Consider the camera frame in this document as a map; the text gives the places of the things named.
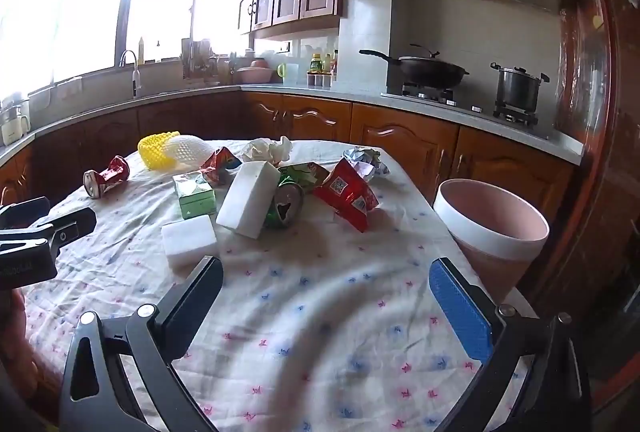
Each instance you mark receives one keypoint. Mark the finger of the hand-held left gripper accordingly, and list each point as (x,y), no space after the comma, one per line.
(70,224)
(25,209)

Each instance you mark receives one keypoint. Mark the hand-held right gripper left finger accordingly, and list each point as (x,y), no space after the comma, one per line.
(200,294)

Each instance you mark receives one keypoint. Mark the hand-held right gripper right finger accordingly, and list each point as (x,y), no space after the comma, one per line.
(460,307)

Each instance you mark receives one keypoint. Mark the small white foam block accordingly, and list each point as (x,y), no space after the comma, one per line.
(190,242)

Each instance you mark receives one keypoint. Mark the pink bin with white rim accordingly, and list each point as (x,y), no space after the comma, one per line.
(492,217)

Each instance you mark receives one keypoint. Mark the large white foam block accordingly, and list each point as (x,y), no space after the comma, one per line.
(247,202)

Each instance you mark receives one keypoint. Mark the crushed green can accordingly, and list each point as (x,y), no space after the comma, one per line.
(284,207)

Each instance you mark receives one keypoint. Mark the small red wrapper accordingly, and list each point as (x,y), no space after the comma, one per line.
(222,162)

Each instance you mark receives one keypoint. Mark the white tissue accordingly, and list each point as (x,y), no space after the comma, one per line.
(267,148)

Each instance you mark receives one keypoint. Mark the red snack packet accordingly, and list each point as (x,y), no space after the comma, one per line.
(345,192)

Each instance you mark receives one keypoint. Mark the printed paper ball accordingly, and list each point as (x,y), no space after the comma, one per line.
(367,160)

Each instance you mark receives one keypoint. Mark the person's left hand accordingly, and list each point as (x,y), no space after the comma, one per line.
(14,337)

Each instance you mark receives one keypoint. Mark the crushed red can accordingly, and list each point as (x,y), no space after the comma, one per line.
(107,177)

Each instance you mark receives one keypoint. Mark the white countertop appliance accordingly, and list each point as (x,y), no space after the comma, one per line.
(14,122)

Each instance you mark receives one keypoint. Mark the green carton box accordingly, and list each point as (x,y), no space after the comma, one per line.
(194,194)

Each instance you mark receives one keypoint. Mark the floral white tablecloth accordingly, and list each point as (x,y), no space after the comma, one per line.
(310,302)

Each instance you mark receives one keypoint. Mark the yellow foam fruit net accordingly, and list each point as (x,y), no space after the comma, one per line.
(152,151)

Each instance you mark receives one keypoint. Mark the white foam fruit net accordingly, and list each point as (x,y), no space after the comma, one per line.
(192,152)

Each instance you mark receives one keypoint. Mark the green snack wrapper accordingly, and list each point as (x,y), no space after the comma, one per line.
(305,174)

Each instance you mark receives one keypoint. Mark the chrome sink faucet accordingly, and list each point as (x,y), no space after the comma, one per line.
(134,72)

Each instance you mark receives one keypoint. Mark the wooden base cabinets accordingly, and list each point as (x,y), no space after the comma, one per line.
(400,132)

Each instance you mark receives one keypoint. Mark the yellow bottle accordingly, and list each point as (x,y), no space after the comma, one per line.
(141,52)

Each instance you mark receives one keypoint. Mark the gas stove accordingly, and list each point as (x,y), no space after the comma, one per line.
(450,100)

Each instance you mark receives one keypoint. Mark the dish rack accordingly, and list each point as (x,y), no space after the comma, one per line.
(200,62)

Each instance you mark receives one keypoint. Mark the kitchen window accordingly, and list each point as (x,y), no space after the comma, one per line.
(100,7)

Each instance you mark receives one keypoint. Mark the steel stock pot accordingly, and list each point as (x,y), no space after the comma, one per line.
(517,87)

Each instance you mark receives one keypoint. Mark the pink bowl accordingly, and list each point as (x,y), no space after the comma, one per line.
(255,72)

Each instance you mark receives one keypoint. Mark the grey kitchen countertop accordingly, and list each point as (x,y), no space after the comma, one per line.
(360,100)

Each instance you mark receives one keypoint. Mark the green mug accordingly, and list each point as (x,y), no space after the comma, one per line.
(289,73)

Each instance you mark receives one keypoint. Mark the black wok with lid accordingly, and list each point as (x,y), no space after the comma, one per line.
(430,67)

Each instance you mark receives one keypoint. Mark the spice jar set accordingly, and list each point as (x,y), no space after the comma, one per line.
(319,80)

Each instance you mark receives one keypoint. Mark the yellow seasoning bottles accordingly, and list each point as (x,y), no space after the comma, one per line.
(321,62)

